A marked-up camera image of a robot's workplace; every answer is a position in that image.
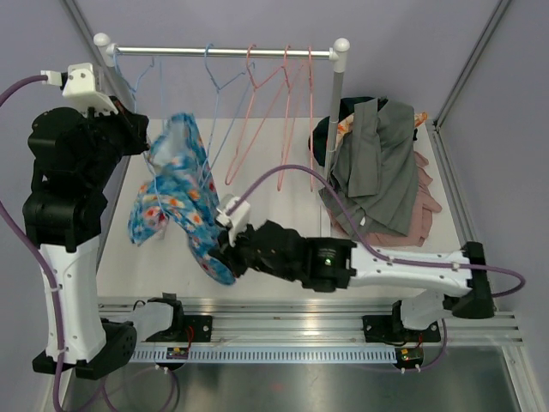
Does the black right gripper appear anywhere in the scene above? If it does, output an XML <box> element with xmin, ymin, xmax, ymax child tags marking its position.
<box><xmin>212</xmin><ymin>219</ymin><xmax>301</xmax><ymax>283</ymax></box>

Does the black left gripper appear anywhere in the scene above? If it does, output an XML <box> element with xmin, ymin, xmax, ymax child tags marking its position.
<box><xmin>76</xmin><ymin>94</ymin><xmax>148</xmax><ymax>189</ymax></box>

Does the blue floral garment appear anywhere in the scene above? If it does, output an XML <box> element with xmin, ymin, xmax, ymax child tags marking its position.
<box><xmin>127</xmin><ymin>112</ymin><xmax>236</xmax><ymax>286</ymax></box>

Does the dark green plaid skirt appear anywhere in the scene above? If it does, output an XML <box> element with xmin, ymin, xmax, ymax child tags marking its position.
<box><xmin>307</xmin><ymin>96</ymin><xmax>387</xmax><ymax>167</ymax></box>

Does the grey skirt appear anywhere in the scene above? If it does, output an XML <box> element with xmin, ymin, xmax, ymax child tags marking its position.
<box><xmin>319</xmin><ymin>99</ymin><xmax>419</xmax><ymax>236</ymax></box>

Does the orange floral skirt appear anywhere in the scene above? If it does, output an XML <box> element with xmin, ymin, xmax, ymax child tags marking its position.
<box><xmin>335</xmin><ymin>112</ymin><xmax>428</xmax><ymax>144</ymax></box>

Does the pink pleated skirt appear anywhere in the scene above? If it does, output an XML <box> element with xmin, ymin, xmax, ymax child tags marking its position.
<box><xmin>321</xmin><ymin>145</ymin><xmax>442</xmax><ymax>247</ymax></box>

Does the pink wire hanger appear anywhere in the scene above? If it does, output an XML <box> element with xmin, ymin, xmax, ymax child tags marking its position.
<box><xmin>307</xmin><ymin>46</ymin><xmax>314</xmax><ymax>170</ymax></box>

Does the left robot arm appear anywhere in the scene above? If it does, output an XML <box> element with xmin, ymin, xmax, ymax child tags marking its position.
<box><xmin>23</xmin><ymin>107</ymin><xmax>186</xmax><ymax>380</ymax></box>

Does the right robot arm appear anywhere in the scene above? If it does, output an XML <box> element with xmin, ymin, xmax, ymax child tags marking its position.
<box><xmin>209</xmin><ymin>221</ymin><xmax>495</xmax><ymax>346</ymax></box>

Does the silver clothes rack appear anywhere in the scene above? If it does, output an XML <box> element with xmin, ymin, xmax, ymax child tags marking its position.
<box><xmin>93</xmin><ymin>33</ymin><xmax>351</xmax><ymax>251</ymax></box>

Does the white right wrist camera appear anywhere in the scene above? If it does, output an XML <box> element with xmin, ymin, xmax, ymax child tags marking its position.
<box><xmin>215</xmin><ymin>194</ymin><xmax>251</xmax><ymax>247</ymax></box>

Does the aluminium frame post left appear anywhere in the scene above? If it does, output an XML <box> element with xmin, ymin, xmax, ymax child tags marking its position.
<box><xmin>62</xmin><ymin>0</ymin><xmax>141</xmax><ymax>130</ymax></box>

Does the aluminium frame post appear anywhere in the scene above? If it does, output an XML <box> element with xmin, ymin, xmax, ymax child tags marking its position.
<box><xmin>432</xmin><ymin>0</ymin><xmax>514</xmax><ymax>132</ymax></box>
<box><xmin>62</xmin><ymin>0</ymin><xmax>141</xmax><ymax>130</ymax></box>

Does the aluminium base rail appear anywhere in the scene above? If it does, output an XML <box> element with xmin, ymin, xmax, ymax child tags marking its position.
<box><xmin>96</xmin><ymin>298</ymin><xmax>524</xmax><ymax>347</ymax></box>

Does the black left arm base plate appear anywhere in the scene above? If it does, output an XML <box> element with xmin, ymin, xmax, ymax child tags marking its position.
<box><xmin>146</xmin><ymin>314</ymin><xmax>213</xmax><ymax>343</ymax></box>

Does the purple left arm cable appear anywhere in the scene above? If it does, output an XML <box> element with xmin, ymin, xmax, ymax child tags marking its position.
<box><xmin>0</xmin><ymin>75</ymin><xmax>179</xmax><ymax>412</ymax></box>

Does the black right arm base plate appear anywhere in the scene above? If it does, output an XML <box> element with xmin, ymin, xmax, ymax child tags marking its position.
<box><xmin>362</xmin><ymin>315</ymin><xmax>442</xmax><ymax>346</ymax></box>

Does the white slotted cable duct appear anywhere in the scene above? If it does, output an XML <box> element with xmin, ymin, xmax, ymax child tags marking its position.
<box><xmin>130</xmin><ymin>346</ymin><xmax>396</xmax><ymax>364</ymax></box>

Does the aluminium frame post right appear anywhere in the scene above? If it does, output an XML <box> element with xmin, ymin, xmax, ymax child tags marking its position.
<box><xmin>432</xmin><ymin>0</ymin><xmax>514</xmax><ymax>132</ymax></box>

